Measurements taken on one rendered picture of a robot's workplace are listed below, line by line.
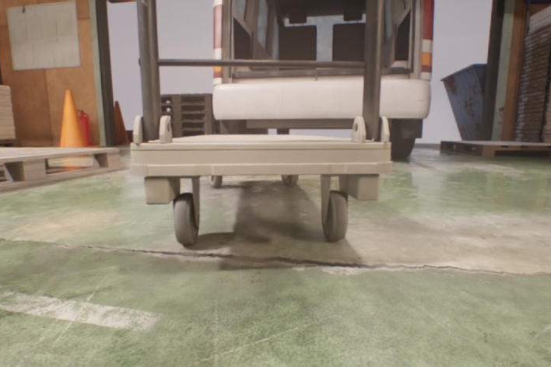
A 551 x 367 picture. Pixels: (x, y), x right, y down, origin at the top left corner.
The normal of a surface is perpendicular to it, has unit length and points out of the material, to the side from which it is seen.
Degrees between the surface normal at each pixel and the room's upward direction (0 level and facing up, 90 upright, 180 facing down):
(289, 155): 90
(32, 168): 90
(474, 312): 0
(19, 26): 90
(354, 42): 93
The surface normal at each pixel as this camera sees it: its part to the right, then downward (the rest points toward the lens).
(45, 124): -0.17, 0.16
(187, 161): 0.07, 0.17
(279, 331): 0.00, -0.99
